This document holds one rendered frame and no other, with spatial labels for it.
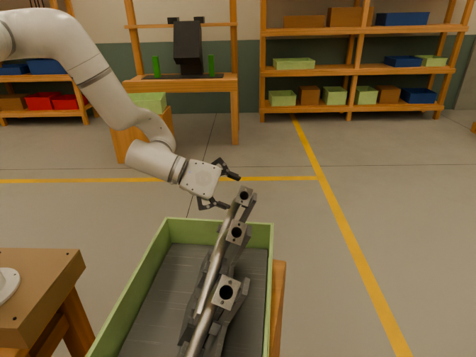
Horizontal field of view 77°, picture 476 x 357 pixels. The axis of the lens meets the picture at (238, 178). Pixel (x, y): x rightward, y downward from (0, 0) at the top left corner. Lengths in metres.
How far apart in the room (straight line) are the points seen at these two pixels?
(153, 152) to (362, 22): 4.66
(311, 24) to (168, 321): 4.68
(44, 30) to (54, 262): 0.71
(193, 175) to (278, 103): 4.43
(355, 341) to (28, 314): 1.62
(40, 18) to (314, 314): 1.92
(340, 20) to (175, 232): 4.52
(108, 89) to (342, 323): 1.79
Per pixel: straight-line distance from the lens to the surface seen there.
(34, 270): 1.19
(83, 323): 1.37
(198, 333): 0.75
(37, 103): 6.28
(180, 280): 1.09
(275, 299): 1.10
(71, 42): 0.79
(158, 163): 0.86
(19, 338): 1.07
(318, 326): 2.04
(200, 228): 1.17
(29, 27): 0.82
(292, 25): 5.13
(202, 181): 0.86
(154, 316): 1.02
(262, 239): 1.16
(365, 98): 5.56
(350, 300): 2.21
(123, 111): 0.81
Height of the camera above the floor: 1.64
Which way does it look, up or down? 29 degrees down
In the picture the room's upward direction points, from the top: 1 degrees counter-clockwise
